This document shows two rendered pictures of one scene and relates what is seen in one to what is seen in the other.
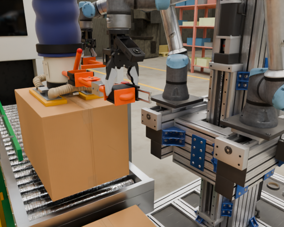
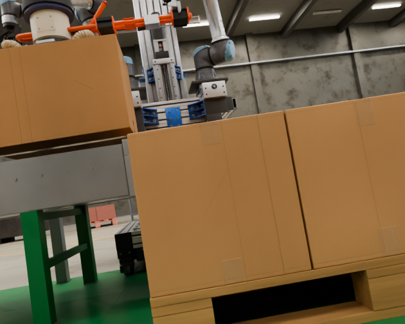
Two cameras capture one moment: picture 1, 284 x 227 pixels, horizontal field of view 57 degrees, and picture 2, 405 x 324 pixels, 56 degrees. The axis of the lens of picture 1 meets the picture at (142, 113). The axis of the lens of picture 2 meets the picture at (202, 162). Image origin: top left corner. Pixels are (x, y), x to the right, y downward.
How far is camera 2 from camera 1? 191 cm
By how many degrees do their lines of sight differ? 64
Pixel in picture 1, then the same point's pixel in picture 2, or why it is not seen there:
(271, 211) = not seen: hidden behind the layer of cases
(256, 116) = (211, 74)
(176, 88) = (132, 81)
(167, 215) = not seen: hidden behind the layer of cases
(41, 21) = not seen: outside the picture
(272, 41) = (216, 19)
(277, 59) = (220, 29)
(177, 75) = (131, 69)
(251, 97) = (204, 63)
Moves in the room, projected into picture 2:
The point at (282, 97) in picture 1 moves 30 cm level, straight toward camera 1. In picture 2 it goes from (230, 47) to (262, 24)
